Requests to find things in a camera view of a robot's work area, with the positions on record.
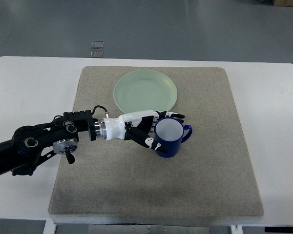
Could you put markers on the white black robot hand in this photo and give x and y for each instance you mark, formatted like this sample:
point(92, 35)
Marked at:
point(137, 126)

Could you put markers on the blue enamel mug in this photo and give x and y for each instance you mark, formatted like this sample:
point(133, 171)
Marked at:
point(171, 133)

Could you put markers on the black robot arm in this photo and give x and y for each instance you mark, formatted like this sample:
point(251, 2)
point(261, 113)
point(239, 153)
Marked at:
point(31, 146)

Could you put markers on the light green plate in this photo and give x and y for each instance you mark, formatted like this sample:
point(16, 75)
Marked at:
point(145, 90)

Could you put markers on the beige felt mat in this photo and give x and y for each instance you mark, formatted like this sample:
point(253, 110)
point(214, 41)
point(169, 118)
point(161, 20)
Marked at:
point(211, 176)

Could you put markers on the clear floor marker plates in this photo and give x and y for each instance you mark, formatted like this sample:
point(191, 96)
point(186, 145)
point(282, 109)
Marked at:
point(97, 49)

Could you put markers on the metal table frame bar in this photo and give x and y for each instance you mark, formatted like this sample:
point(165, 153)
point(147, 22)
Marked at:
point(145, 229)

